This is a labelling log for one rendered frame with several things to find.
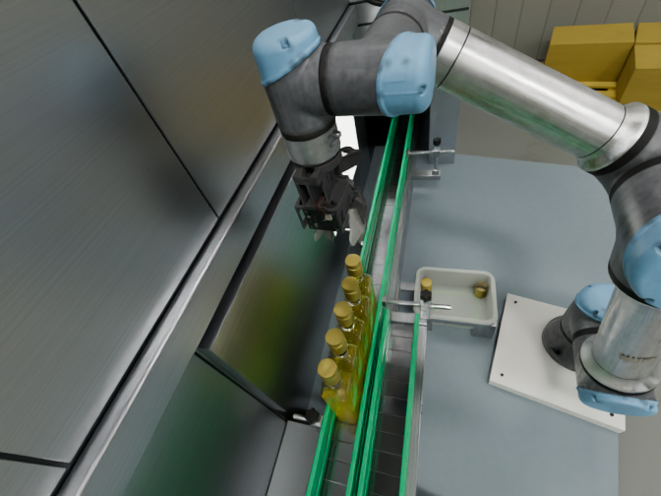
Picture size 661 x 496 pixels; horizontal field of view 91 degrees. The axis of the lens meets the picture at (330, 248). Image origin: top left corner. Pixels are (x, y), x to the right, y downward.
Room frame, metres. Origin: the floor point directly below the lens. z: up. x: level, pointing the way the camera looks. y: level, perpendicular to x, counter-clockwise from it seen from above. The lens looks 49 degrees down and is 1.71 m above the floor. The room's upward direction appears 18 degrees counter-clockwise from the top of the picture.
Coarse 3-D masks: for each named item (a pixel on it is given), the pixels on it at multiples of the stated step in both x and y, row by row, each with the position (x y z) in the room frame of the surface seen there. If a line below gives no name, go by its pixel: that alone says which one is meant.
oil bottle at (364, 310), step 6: (366, 300) 0.37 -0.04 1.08; (354, 306) 0.36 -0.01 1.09; (360, 306) 0.35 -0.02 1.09; (366, 306) 0.36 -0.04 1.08; (354, 312) 0.35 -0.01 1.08; (360, 312) 0.34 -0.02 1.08; (366, 312) 0.35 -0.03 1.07; (372, 312) 0.37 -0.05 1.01; (366, 318) 0.34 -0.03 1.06; (372, 318) 0.37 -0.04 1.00; (366, 324) 0.34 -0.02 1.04; (372, 324) 0.36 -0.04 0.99; (372, 330) 0.35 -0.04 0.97
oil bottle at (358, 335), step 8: (360, 320) 0.33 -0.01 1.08; (336, 328) 0.33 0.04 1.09; (360, 328) 0.31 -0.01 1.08; (344, 336) 0.30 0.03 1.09; (352, 336) 0.30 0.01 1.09; (360, 336) 0.30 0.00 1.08; (360, 344) 0.29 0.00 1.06; (368, 344) 0.32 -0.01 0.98; (360, 352) 0.29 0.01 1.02; (368, 352) 0.31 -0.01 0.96
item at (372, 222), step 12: (396, 120) 1.31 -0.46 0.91; (384, 156) 1.00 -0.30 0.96; (384, 168) 0.96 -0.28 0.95; (384, 180) 0.94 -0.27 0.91; (372, 204) 0.78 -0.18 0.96; (372, 216) 0.73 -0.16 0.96; (372, 228) 0.72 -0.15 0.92; (372, 240) 0.69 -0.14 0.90; (324, 420) 0.19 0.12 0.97; (324, 432) 0.17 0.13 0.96; (324, 444) 0.16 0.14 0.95; (324, 456) 0.14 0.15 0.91; (312, 468) 0.12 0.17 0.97; (324, 468) 0.12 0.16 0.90; (312, 480) 0.10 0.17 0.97; (312, 492) 0.08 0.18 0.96
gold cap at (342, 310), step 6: (336, 306) 0.33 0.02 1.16; (342, 306) 0.33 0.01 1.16; (348, 306) 0.32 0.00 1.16; (336, 312) 0.32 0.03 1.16; (342, 312) 0.31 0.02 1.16; (348, 312) 0.31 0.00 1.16; (336, 318) 0.32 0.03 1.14; (342, 318) 0.31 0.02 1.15; (348, 318) 0.31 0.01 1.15; (342, 324) 0.31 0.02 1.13; (348, 324) 0.30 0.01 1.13
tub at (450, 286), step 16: (416, 272) 0.56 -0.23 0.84; (432, 272) 0.54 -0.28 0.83; (448, 272) 0.52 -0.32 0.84; (464, 272) 0.50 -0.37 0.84; (480, 272) 0.48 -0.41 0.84; (416, 288) 0.50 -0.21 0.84; (432, 288) 0.52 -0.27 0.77; (448, 288) 0.50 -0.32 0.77; (464, 288) 0.49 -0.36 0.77; (448, 304) 0.45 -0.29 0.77; (464, 304) 0.44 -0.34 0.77; (480, 304) 0.42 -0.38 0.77; (496, 304) 0.37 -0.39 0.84; (448, 320) 0.38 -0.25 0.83; (464, 320) 0.36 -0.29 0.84; (480, 320) 0.35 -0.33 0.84; (496, 320) 0.33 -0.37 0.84
